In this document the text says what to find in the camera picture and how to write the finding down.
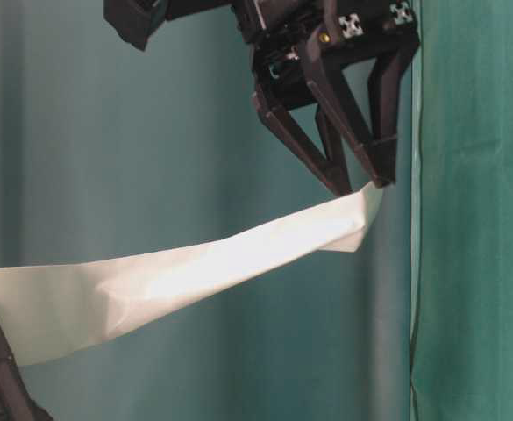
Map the black peeling gripper finger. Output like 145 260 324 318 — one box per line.
300 32 419 188
253 82 352 194

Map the green cloth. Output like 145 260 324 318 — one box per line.
0 1 513 420

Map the black wrist camera peeling arm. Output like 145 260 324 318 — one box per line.
103 0 169 51

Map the black gripper finger at roll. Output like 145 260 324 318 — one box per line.
0 325 53 421

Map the black gripper body peeling tape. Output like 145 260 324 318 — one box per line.
231 1 419 110

